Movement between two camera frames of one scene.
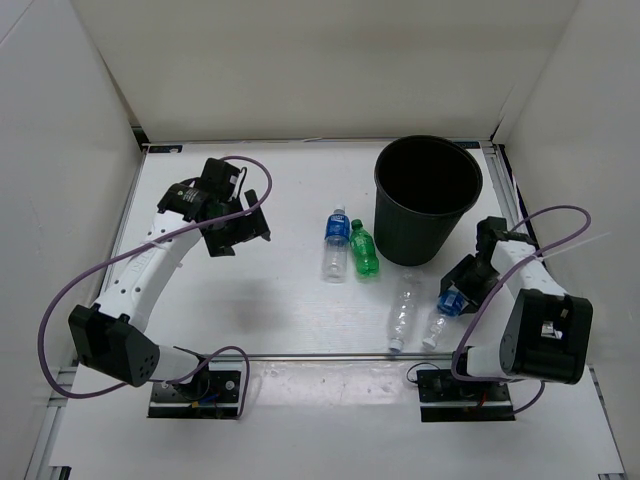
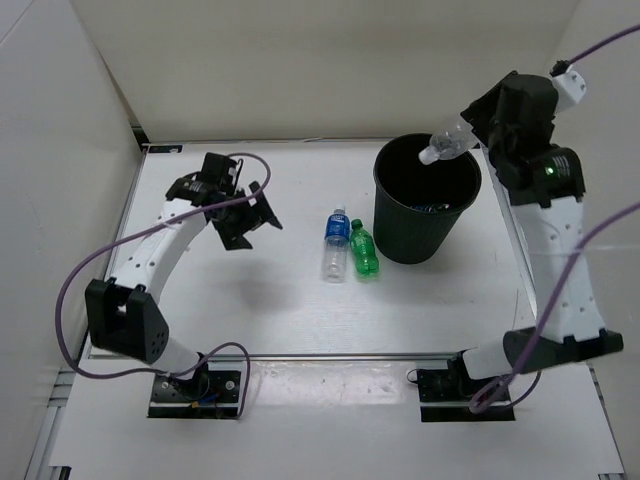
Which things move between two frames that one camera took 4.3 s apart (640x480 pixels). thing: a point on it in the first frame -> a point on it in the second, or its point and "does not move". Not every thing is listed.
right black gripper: x=457 y=274 -> x=478 y=112
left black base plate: x=215 y=395 does not move
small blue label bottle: x=450 y=304 -> x=430 y=207
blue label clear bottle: x=337 y=233 does not move
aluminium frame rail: x=279 y=355 does not move
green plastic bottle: x=363 y=248 does not move
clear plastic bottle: x=405 y=310 -> x=448 y=144
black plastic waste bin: x=423 y=184 does not move
